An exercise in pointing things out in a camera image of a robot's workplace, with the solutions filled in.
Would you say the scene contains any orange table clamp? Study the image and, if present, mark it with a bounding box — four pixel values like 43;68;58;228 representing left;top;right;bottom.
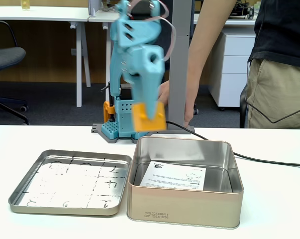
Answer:
102;101;115;124

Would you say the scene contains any person's hand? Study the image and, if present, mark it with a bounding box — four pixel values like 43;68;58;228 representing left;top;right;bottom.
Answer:
157;80;200;128

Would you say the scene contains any small wheeled robot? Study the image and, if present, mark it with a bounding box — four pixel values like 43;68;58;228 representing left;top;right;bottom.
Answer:
230;0;256;20

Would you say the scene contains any thin black hanging cable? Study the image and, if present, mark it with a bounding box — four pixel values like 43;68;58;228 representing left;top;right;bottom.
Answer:
244;0;300;124

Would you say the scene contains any printed paper leaflet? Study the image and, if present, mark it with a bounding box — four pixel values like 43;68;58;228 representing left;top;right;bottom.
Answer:
139;161;206;192

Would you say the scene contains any grey desk leg column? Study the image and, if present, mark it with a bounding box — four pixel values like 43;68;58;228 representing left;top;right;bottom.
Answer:
162;0;196;134

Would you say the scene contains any dark blue office chair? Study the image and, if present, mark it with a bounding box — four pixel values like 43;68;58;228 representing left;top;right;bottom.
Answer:
0;20;30;126

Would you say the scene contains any white drawer cabinet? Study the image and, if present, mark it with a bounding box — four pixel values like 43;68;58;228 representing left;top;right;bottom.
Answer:
209;31;260;112

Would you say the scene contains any grey office chair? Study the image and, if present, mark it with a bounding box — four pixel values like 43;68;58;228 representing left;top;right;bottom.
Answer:
239;86;251;128

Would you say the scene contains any open metal tin box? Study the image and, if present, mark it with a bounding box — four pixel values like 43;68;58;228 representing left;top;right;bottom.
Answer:
126;136;244;230

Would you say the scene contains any white desk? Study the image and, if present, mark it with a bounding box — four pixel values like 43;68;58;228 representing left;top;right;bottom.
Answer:
0;6;92;108
88;11;261;30

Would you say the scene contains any thick black cable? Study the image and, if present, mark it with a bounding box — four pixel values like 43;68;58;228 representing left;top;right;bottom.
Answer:
166;120;300;167

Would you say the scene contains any metal tin lid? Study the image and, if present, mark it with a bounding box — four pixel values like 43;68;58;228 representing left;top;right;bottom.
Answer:
7;149;132;217

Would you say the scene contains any grey desk divider panel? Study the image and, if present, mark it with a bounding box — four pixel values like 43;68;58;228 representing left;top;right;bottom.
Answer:
88;0;102;17

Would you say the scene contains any person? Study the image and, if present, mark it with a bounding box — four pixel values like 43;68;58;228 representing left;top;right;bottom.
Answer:
246;0;300;129

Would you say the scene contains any yellow block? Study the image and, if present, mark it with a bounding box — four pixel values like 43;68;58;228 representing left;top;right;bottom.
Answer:
131;101;167;132

